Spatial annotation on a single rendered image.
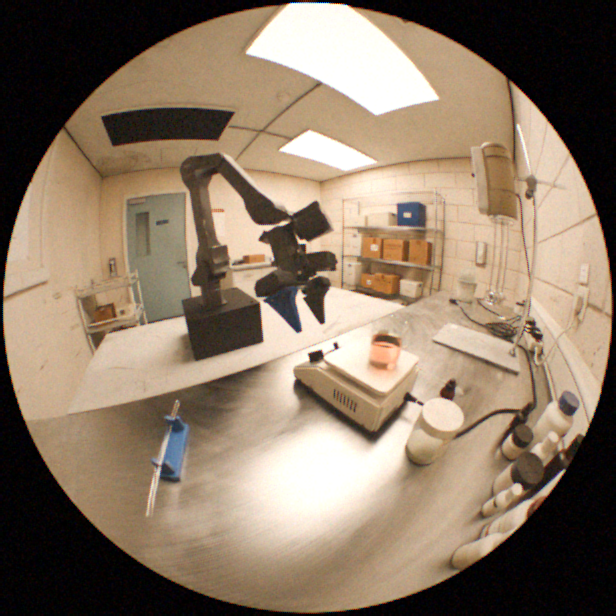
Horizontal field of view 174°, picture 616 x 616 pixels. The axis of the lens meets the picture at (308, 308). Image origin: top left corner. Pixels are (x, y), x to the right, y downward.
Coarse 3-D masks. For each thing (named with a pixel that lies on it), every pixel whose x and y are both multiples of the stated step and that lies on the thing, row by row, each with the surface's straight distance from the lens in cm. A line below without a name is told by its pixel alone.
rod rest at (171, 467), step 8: (168, 416) 34; (176, 416) 34; (176, 424) 34; (184, 424) 36; (176, 432) 35; (184, 432) 34; (168, 440) 35; (176, 440) 34; (184, 440) 34; (168, 448) 34; (176, 448) 33; (184, 448) 33; (168, 456) 33; (176, 456) 32; (168, 464) 29; (176, 464) 32; (160, 472) 32; (168, 472) 31; (176, 472) 31
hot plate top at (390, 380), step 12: (348, 348) 34; (360, 348) 35; (324, 360) 31; (336, 360) 31; (348, 360) 31; (360, 360) 32; (408, 360) 34; (348, 372) 29; (360, 372) 29; (372, 372) 29; (396, 372) 30; (408, 372) 31; (360, 384) 28; (372, 384) 27; (384, 384) 28; (396, 384) 28
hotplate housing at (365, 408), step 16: (304, 368) 36; (320, 368) 33; (416, 368) 36; (304, 384) 39; (320, 384) 34; (336, 384) 31; (352, 384) 30; (400, 384) 31; (336, 400) 33; (352, 400) 30; (368, 400) 28; (384, 400) 28; (400, 400) 34; (416, 400) 35; (352, 416) 32; (368, 416) 30; (384, 416) 31
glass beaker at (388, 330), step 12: (384, 312) 30; (372, 324) 27; (384, 324) 31; (396, 324) 31; (408, 324) 28; (372, 336) 28; (384, 336) 26; (396, 336) 27; (372, 348) 28; (384, 348) 27; (396, 348) 27; (372, 360) 29; (384, 360) 28; (396, 360) 29; (384, 372) 29
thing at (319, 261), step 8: (296, 256) 36; (304, 256) 36; (312, 256) 35; (320, 256) 35; (328, 256) 35; (296, 264) 36; (304, 264) 35; (312, 264) 35; (320, 264) 34; (328, 264) 34; (304, 272) 35
